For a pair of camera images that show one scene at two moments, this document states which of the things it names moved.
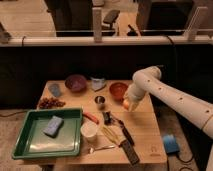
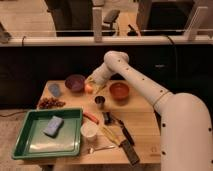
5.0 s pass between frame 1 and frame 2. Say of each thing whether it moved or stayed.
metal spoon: stayed
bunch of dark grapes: stayed
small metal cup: stayed
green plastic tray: stayed
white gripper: moved
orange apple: moved
